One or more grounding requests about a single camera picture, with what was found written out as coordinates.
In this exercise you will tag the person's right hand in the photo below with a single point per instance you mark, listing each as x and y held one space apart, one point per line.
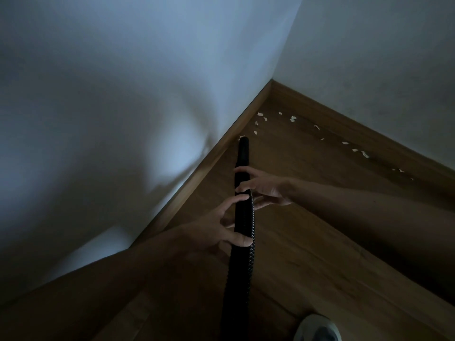
272 189

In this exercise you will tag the person's left hand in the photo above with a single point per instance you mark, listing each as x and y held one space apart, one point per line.
208 232

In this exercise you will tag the person's right thumb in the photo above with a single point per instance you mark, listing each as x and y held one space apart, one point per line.
265 203

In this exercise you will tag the person's left thumb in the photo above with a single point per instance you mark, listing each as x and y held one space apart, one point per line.
241 240

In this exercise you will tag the person's left forearm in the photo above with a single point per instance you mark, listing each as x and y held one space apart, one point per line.
96 280

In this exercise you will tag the person's right forearm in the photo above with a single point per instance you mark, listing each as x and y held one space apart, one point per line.
373 227

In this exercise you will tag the wooden baseboard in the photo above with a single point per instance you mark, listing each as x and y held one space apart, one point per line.
373 138
213 152

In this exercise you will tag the scattered white paper scraps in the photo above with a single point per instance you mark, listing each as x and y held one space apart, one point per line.
293 118

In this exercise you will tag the grey white shoe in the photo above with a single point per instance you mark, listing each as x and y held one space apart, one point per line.
318 330

